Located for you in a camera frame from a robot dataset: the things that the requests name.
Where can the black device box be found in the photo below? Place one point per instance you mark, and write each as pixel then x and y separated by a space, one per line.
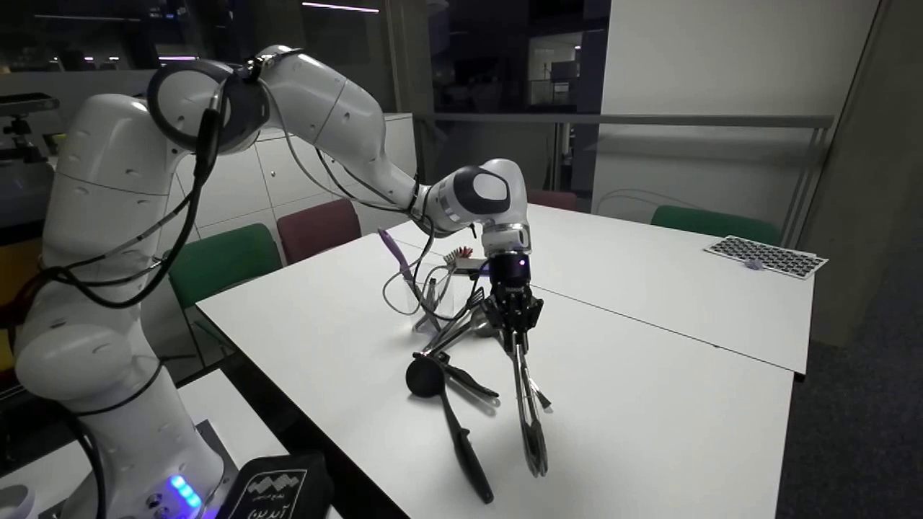
pixel 274 487

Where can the green chair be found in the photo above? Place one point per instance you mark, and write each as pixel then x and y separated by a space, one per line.
pixel 227 261
pixel 716 222

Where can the small steel tongs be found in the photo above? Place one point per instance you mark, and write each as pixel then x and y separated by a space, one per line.
pixel 525 405

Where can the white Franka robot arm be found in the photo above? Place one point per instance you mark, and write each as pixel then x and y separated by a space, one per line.
pixel 104 192

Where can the grey wall handrail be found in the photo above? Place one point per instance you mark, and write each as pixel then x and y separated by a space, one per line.
pixel 625 118

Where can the black plastic ladle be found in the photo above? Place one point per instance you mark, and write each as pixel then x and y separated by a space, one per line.
pixel 423 375

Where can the long steel tongs black tips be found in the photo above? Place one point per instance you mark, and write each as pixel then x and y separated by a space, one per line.
pixel 456 329

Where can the red chair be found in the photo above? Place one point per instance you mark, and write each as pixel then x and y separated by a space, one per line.
pixel 318 228

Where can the maroon chair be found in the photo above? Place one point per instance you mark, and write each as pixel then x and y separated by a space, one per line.
pixel 556 199

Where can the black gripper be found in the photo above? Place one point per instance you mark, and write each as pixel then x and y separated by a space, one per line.
pixel 508 276

